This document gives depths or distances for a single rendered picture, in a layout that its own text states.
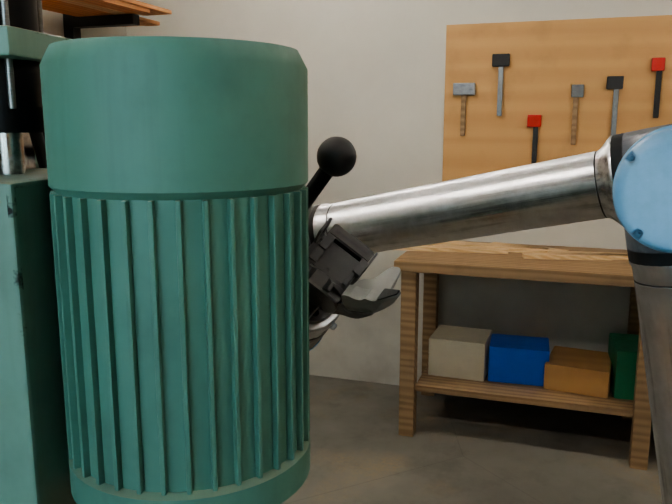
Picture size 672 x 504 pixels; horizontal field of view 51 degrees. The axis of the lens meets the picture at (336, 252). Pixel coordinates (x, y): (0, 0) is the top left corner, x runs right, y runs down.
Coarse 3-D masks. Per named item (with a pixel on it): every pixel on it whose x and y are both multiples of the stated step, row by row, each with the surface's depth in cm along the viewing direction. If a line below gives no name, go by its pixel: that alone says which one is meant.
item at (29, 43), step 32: (0, 0) 47; (32, 0) 49; (0, 32) 45; (32, 32) 48; (0, 64) 48; (32, 64) 49; (0, 96) 48; (32, 96) 50; (0, 128) 48; (32, 128) 49
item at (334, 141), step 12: (324, 144) 60; (336, 144) 59; (348, 144) 60; (324, 156) 59; (336, 156) 59; (348, 156) 59; (324, 168) 60; (336, 168) 59; (348, 168) 60; (312, 180) 61; (324, 180) 61; (312, 192) 61
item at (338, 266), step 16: (336, 224) 80; (320, 240) 85; (336, 240) 80; (352, 240) 80; (320, 256) 78; (336, 256) 79; (352, 256) 81; (368, 256) 80; (320, 272) 78; (336, 272) 79; (352, 272) 79; (320, 288) 77; (336, 288) 78; (320, 304) 80; (336, 304) 78; (320, 320) 87
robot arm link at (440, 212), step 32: (576, 160) 87; (608, 160) 82; (416, 192) 98; (448, 192) 95; (480, 192) 92; (512, 192) 90; (544, 192) 87; (576, 192) 85; (608, 192) 83; (320, 224) 105; (352, 224) 102; (384, 224) 99; (416, 224) 97; (448, 224) 95; (480, 224) 93; (512, 224) 91; (544, 224) 90
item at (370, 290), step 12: (384, 276) 76; (396, 276) 75; (348, 288) 76; (360, 288) 75; (372, 288) 73; (384, 288) 72; (348, 300) 75; (360, 300) 74; (372, 300) 72; (384, 300) 71; (372, 312) 74
